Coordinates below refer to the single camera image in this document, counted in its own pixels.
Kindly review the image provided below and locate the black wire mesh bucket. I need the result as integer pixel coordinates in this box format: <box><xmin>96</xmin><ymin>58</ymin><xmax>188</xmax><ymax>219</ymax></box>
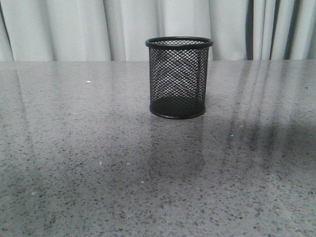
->
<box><xmin>145</xmin><ymin>36</ymin><xmax>213</xmax><ymax>119</ymax></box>

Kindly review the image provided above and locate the pale grey curtain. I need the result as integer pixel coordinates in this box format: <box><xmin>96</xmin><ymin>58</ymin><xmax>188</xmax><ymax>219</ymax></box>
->
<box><xmin>0</xmin><ymin>0</ymin><xmax>316</xmax><ymax>61</ymax></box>

